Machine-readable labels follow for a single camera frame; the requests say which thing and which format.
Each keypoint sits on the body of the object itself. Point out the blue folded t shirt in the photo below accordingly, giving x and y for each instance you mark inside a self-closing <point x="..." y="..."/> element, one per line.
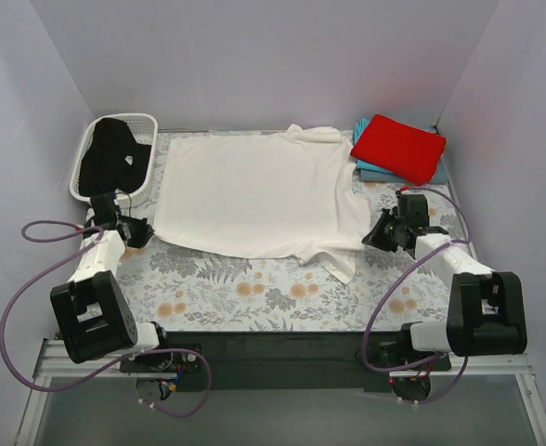
<point x="440" y="174"/>

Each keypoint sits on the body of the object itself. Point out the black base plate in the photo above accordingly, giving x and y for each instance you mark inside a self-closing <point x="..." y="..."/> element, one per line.
<point x="282" y="358"/>

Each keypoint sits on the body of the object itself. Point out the black t shirt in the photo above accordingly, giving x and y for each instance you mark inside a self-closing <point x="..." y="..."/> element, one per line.
<point x="114" y="160"/>

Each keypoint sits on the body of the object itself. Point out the floral table mat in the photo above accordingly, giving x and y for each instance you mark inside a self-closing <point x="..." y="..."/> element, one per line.
<point x="189" y="290"/>

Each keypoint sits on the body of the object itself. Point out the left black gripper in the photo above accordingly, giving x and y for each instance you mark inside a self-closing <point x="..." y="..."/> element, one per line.
<point x="136" y="229"/>

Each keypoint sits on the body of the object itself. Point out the red folded t shirt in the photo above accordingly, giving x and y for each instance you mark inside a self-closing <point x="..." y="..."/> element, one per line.
<point x="382" y="145"/>

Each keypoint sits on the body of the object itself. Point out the white plastic basket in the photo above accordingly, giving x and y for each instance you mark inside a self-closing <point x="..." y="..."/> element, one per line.
<point x="144" y="129"/>

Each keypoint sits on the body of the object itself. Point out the white t shirt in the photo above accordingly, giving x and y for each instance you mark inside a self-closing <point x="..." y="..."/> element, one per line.
<point x="288" y="194"/>

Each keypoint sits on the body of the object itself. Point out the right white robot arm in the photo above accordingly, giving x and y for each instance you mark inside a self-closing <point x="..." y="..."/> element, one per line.
<point x="485" y="316"/>

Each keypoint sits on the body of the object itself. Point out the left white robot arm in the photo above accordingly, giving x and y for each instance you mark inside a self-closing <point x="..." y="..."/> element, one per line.
<point x="93" y="315"/>

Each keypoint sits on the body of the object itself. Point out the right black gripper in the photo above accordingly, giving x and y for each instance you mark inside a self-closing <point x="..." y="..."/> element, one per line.
<point x="386" y="230"/>

